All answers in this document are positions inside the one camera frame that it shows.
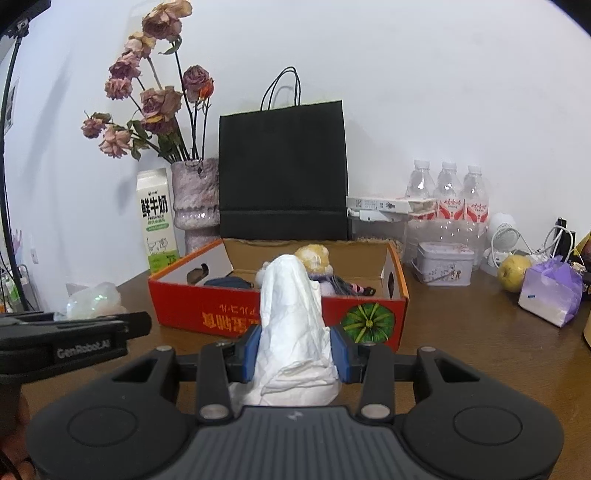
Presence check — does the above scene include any white cloth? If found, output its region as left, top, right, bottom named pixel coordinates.
left=229, top=254, right=342, bottom=407

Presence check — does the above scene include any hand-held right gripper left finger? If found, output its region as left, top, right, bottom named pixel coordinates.
left=110, top=325, right=262, bottom=423

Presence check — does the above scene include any red cardboard box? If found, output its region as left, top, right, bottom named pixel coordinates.
left=148, top=237, right=409, bottom=354

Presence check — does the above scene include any clear plastic container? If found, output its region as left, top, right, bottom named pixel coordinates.
left=347, top=208, right=409, bottom=261

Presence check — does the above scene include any multicoloured packet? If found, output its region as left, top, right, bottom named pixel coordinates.
left=573, top=231, right=591, bottom=278

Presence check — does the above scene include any purple tissue pack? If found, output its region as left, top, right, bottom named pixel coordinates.
left=517, top=257, right=583, bottom=328

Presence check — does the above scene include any white charging cable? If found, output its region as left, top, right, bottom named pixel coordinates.
left=522, top=225, right=575, bottom=266

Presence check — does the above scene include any black paper bag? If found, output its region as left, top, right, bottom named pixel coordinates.
left=218, top=67, right=349, bottom=241

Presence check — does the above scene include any purple ceramic vase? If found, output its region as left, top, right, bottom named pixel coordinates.
left=171, top=158, right=221, bottom=256

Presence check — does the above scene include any yellow plush toy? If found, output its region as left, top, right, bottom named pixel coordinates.
left=294, top=244, right=334, bottom=280

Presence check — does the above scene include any silver tin box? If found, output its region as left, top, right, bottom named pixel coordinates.
left=412, top=241, right=475, bottom=287

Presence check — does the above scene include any white green milk carton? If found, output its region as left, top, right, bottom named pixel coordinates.
left=135, top=168, right=180, bottom=274

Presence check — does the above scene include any metal storage rack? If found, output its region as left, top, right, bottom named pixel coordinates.
left=0, top=228, right=33, bottom=315

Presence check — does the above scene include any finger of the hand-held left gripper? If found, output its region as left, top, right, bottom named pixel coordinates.
left=0, top=311, right=152, bottom=344

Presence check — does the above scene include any navy blue case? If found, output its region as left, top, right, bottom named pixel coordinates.
left=203, top=275, right=254, bottom=290

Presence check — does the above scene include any white orange flat carton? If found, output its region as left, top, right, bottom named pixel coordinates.
left=407, top=198, right=438, bottom=221

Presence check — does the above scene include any small white fan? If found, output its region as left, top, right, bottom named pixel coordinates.
left=480, top=212, right=520, bottom=278

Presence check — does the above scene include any person's left hand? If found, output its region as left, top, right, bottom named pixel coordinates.
left=0, top=394, right=37, bottom=480

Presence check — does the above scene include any wall poster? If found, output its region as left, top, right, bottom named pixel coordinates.
left=4, top=74, right=21, bottom=137

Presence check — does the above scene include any dried pink rose bouquet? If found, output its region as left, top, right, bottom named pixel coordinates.
left=82, top=0, right=215, bottom=163

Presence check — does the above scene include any clear water bottle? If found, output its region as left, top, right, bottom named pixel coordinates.
left=462, top=165, right=490, bottom=266
left=405, top=160, right=438, bottom=259
left=435, top=161, right=465, bottom=245

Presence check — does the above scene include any iridescent wrapped bundle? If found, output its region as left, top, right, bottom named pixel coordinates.
left=66, top=281, right=126, bottom=320

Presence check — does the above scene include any black braided cable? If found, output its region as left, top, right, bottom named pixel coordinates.
left=307, top=272, right=377, bottom=297

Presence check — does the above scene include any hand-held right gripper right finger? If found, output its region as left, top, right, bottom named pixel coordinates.
left=330, top=325, right=482, bottom=423

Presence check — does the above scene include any black light stand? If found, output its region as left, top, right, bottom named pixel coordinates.
left=0, top=0, right=51, bottom=315

